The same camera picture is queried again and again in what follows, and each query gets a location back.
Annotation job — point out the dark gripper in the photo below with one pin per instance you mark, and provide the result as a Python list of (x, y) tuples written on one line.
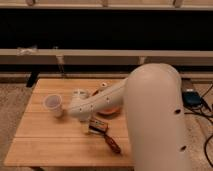
[(98, 126)]

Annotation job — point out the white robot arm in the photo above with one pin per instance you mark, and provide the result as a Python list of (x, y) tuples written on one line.
[(152, 101)]

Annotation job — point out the orange ceramic bowl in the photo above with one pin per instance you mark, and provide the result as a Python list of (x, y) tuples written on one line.
[(108, 111)]

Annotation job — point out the translucent plastic cup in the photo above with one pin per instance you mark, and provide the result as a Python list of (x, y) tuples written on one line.
[(53, 103)]

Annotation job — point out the wooden table board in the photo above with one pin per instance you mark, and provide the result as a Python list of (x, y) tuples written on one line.
[(42, 140)]

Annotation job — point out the black power box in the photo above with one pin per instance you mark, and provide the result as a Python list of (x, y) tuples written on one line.
[(190, 96)]

